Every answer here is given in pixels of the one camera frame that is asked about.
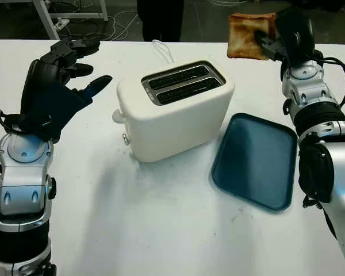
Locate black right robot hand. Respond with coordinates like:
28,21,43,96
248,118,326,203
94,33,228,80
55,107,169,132
257,6,319,66

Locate white metal desk frame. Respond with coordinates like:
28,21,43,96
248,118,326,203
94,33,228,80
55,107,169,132
31,0,109,40

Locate browned toast slice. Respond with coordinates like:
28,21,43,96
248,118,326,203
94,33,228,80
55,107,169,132
227,12,277,60

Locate white two-slot toaster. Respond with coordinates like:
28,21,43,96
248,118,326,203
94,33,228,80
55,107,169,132
112,60,236,163

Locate white toaster power cord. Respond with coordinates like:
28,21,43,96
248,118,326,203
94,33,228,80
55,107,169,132
151,39,175,63

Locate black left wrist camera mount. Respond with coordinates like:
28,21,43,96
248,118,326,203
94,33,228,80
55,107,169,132
17,83,94,141

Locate person's legs in black trousers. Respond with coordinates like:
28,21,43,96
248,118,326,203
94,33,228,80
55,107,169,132
136,0,185,43

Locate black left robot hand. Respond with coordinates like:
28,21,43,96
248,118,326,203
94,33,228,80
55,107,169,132
20,37,113,116

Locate dark blue plastic tray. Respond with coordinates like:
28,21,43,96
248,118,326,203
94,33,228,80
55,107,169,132
210,112,298,212

